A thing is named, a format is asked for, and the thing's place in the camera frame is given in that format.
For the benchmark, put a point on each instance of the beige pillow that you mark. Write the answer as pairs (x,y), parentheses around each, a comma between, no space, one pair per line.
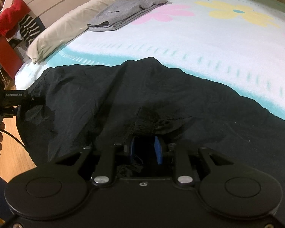
(65,29)

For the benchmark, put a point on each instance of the folded grey garment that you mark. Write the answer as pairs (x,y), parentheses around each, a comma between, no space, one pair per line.
(121,13)

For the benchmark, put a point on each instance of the red cloth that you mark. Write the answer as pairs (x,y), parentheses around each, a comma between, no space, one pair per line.
(10,17)

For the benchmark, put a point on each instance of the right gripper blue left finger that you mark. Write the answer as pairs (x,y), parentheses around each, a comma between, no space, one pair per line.
(132,148)

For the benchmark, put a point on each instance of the floral bed sheet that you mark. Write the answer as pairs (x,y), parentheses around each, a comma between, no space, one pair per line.
(239,43)

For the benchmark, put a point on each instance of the striped black white garment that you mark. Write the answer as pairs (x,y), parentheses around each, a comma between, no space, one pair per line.
(29,29)

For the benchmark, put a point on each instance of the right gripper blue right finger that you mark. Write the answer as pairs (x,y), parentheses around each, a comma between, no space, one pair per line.
(158,150)

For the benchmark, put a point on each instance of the black track pants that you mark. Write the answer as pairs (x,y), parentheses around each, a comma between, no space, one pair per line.
(77,105)

